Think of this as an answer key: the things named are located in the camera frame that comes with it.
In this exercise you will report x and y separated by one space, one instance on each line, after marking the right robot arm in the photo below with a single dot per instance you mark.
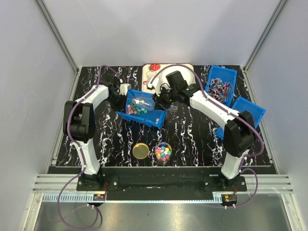
239 129

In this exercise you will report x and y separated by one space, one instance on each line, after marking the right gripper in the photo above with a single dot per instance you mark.
159 100

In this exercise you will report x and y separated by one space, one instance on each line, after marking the aluminium front rail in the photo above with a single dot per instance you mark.
120 190

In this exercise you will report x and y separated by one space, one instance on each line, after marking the strawberry pattern tray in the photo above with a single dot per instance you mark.
147 67

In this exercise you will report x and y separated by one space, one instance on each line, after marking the clear plastic jar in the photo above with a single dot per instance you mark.
161 163

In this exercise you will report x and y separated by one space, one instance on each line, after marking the blue bin of lollipops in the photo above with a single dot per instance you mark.
221 84

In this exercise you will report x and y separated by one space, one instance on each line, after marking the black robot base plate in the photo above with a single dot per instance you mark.
161 181

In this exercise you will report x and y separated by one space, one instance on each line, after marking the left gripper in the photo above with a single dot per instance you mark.
122 106

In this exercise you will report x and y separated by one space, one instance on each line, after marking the aluminium corner post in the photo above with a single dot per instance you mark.
268 28
53 28

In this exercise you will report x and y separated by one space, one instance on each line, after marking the blue bin of star candies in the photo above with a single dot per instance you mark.
147 116

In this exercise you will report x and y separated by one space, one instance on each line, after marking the clear drinking glass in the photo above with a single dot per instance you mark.
150 74

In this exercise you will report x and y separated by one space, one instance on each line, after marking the scooped star candies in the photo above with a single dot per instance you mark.
163 151

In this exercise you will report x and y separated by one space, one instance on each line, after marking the gold jar lid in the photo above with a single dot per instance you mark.
140 150

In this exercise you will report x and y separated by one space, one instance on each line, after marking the clear plastic scoop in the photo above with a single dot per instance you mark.
144 103

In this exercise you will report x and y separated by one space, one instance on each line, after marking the right aluminium corner post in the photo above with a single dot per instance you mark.
268 28

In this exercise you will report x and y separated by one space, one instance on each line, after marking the blue bin of gummy candies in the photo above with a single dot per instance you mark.
257 112

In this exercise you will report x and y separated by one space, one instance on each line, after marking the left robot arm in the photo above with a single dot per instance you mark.
80 124

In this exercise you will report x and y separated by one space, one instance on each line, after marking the white plate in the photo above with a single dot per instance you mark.
162 82

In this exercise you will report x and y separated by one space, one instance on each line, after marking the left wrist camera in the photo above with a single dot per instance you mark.
124 88

